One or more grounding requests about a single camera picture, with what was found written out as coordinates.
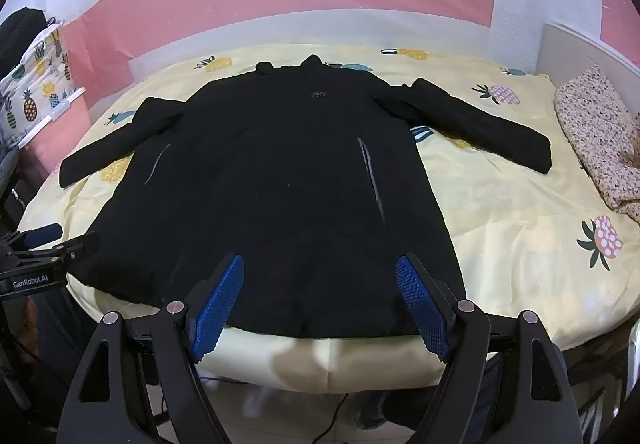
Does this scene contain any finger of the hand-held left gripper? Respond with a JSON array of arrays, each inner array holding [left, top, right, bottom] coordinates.
[[30, 231, 100, 267], [22, 223, 64, 248]]

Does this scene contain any yellow pineapple print bed sheet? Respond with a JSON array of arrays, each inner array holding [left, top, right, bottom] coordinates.
[[17, 43, 640, 395]]

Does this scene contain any black jacket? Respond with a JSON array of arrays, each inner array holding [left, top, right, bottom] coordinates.
[[58, 54, 552, 341]]

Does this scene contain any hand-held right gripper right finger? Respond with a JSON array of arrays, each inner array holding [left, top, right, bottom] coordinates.
[[396, 251, 583, 444]]

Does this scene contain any black clothing pile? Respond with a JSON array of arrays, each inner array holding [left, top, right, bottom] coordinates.
[[0, 8, 57, 78]]

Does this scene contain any pineapple print fabric organizer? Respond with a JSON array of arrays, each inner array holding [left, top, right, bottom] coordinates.
[[0, 22, 89, 146]]

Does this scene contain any black floor cable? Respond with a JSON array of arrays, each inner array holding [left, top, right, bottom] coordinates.
[[315, 393, 352, 437]]

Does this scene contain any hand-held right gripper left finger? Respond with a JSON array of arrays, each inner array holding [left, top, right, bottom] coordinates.
[[57, 251, 246, 444]]

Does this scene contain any white headboard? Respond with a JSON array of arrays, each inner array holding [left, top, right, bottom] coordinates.
[[536, 22, 640, 125]]

